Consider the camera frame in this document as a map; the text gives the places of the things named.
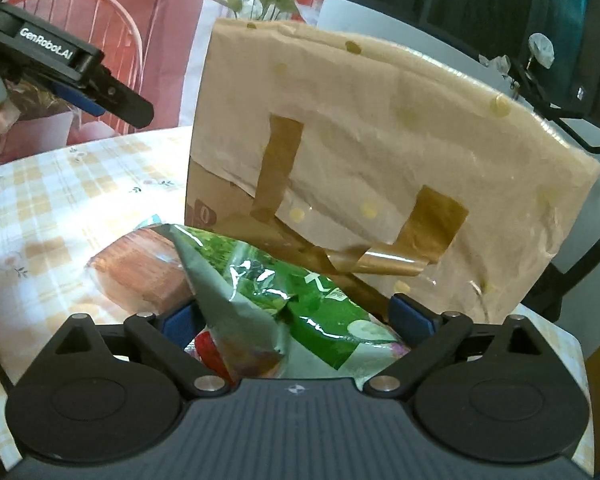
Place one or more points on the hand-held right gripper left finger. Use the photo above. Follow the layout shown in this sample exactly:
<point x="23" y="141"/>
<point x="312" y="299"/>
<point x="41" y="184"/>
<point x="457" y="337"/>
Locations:
<point x="177" y="322"/>

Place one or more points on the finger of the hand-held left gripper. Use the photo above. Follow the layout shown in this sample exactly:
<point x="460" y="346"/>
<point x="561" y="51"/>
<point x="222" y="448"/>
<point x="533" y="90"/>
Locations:
<point x="125" y="102"/>
<point x="82" y="102"/>

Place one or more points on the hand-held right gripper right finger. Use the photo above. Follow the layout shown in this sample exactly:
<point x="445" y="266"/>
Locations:
<point x="410" y="317"/>

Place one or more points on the large white green snack bag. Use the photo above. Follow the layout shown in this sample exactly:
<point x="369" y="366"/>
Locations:
<point x="280" y="310"/>

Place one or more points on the brown paper gift bag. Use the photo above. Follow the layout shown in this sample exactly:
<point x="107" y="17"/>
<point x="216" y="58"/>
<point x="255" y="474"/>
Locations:
<point x="380" y="135"/>

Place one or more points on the clear brown biscuit packet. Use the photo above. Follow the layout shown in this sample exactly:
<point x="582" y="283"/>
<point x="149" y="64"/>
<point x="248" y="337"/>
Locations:
<point x="135" y="272"/>

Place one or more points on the black exercise bike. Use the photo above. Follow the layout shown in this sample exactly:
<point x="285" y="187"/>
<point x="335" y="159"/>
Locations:
<point x="555" y="105"/>

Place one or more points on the black screen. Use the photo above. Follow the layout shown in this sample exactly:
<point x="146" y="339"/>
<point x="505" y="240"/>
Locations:
<point x="455" y="5"/>

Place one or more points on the pink printed wall poster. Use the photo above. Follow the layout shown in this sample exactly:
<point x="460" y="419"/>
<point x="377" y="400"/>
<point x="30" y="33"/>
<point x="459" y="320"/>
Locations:
<point x="170" y="45"/>

